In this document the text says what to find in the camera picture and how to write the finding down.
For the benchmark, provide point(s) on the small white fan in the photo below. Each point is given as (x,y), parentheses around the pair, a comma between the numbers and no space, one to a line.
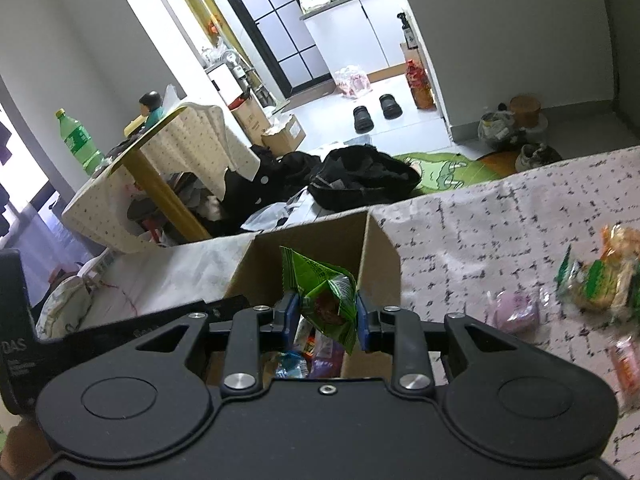
(231,57)

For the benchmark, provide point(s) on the green floor mat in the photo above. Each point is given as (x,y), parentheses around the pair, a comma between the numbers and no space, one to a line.
(445,170)

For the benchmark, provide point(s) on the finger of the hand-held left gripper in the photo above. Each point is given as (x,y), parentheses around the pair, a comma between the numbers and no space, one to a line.
(150,320)

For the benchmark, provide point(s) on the dark purple snack packet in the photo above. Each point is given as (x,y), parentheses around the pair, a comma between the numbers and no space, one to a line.
(327,364)

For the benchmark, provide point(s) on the small round covered table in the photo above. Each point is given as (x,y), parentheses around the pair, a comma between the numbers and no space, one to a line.
(200,135)

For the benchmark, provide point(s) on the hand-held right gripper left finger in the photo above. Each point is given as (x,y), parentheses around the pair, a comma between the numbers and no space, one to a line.
(291,312)

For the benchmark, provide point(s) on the white kitchen cabinet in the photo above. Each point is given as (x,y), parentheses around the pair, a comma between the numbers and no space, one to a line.
(360,25)

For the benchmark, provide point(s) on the doll figure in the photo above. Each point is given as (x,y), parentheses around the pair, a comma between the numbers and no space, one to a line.
(150,107)

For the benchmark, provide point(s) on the small open cardboard box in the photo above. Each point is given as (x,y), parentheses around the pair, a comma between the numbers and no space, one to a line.
(285,135)

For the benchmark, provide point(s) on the black bag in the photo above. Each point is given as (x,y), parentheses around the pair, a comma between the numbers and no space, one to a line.
(360,175)

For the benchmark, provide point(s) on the black framed glass door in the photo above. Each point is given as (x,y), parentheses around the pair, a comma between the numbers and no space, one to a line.
(280,25)

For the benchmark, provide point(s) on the white patterned bag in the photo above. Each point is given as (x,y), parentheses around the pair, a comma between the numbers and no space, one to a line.
(65,300)

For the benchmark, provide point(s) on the green biscuit packet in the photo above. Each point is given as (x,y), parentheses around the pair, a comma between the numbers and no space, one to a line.
(595,280)

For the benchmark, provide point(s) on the clear plastic bag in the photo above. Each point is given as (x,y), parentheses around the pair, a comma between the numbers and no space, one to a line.
(270,215)

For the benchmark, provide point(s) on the pale purple snack packet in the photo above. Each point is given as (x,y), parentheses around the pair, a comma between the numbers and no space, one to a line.
(515,310)

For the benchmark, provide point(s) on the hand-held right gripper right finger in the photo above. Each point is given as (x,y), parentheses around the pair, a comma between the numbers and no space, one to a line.
(362,325)

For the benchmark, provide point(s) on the brown cardboard box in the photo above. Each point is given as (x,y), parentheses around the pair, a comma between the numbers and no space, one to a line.
(380,260)

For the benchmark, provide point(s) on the pink plastic bag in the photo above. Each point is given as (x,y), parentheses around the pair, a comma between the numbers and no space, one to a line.
(352,82)

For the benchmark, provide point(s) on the red bottle pack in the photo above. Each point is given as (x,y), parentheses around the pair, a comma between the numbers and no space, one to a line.
(419,82)

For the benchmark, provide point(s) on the small white cabinet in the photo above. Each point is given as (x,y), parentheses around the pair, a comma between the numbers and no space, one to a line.
(225,80)

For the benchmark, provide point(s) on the dark sneaker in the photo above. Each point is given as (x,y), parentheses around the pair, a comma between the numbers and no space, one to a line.
(537,155)

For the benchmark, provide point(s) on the grey trash bag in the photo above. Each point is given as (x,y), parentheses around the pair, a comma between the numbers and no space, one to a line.
(495,127)

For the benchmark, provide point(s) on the yellow table frame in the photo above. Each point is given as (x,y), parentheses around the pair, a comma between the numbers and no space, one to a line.
(160,195)

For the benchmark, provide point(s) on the tall cardboard box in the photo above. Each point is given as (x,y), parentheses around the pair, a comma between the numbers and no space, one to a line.
(250,117)

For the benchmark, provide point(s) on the orange pink snack packet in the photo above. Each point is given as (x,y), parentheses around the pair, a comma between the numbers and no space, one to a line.
(625,370)

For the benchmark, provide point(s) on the yellow container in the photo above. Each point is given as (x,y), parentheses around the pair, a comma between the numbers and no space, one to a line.
(134,125)

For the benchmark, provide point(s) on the white bed sheet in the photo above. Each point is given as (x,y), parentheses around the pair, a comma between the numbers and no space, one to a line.
(190,270)

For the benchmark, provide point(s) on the green plastic bottle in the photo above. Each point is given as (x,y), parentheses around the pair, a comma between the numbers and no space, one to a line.
(77,140)

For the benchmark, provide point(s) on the bright green snack packet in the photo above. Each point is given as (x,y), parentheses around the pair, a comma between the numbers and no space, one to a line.
(325,295)

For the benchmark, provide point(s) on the black spray bottle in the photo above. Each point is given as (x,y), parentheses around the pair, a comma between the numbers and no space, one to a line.
(407,30)

